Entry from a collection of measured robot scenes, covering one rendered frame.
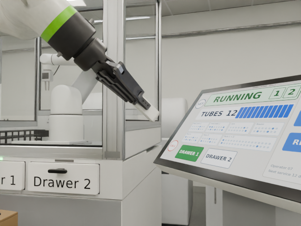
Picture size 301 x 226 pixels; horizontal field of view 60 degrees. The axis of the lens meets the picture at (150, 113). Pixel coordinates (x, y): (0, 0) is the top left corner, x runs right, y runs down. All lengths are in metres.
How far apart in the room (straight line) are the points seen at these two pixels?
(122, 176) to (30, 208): 0.40
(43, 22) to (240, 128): 0.49
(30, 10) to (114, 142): 0.58
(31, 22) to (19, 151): 0.71
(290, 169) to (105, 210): 0.71
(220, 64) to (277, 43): 0.84
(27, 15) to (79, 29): 0.10
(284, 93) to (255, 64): 3.50
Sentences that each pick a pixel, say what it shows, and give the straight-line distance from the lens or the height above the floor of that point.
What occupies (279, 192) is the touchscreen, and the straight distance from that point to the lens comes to 0.51.
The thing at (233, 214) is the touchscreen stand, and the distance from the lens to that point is 0.74.
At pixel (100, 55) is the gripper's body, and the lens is 0.57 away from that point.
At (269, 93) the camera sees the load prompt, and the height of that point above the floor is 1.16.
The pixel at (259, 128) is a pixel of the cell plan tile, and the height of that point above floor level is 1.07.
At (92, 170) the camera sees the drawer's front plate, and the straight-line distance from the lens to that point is 1.01.
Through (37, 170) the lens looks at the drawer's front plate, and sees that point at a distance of 1.12.
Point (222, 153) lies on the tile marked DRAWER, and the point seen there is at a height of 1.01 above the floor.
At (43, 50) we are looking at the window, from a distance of 1.18.
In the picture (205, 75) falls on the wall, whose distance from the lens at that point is 4.15.
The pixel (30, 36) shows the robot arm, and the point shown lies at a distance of 0.71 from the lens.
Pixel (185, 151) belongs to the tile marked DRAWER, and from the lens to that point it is 0.73.
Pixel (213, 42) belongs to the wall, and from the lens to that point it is 4.25.
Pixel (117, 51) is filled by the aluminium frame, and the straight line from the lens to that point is 1.02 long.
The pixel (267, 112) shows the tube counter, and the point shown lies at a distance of 0.66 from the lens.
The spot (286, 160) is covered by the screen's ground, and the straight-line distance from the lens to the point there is 0.55.
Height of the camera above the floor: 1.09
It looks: 2 degrees up
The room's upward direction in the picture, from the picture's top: straight up
